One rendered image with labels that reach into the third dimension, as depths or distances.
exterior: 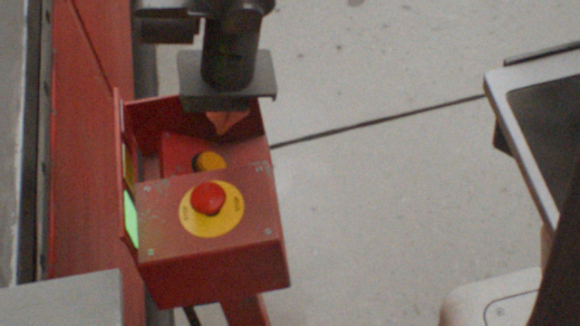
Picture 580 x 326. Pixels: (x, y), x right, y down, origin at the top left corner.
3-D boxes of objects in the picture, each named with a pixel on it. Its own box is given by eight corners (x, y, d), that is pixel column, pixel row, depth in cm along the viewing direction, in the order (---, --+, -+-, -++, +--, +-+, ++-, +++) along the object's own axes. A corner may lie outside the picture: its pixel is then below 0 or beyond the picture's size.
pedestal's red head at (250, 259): (292, 289, 105) (274, 210, 91) (158, 311, 105) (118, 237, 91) (270, 152, 117) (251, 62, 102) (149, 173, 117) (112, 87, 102)
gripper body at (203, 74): (176, 61, 97) (178, 12, 91) (268, 60, 99) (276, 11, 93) (180, 107, 93) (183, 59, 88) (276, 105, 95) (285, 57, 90)
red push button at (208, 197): (232, 224, 98) (227, 206, 95) (196, 230, 98) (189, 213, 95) (228, 193, 100) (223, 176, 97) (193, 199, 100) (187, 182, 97)
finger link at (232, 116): (175, 108, 104) (178, 52, 96) (236, 106, 105) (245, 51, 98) (179, 155, 100) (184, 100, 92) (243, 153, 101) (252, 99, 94)
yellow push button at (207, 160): (221, 188, 110) (229, 178, 108) (193, 183, 108) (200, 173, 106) (218, 163, 112) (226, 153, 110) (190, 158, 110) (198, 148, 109)
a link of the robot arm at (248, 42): (269, 13, 85) (264, -28, 88) (196, 11, 83) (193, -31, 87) (261, 62, 90) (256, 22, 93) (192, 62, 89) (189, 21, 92)
